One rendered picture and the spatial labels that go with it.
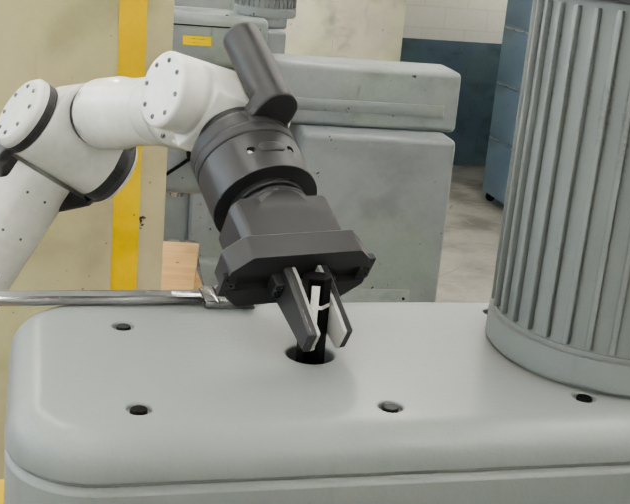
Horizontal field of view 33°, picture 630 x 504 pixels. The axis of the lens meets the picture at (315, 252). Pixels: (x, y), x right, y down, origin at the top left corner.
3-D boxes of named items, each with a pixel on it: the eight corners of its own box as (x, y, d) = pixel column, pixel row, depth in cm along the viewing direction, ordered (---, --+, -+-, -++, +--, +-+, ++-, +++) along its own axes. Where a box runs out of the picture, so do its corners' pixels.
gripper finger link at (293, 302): (310, 356, 79) (282, 292, 83) (323, 329, 77) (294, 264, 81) (290, 359, 78) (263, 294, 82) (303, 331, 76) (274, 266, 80)
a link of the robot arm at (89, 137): (216, 109, 106) (117, 115, 120) (136, 50, 99) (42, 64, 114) (171, 204, 103) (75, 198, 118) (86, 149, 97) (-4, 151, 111)
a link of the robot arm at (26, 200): (110, 127, 123) (2, 293, 122) (15, 64, 115) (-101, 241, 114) (150, 150, 113) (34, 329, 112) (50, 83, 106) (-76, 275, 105)
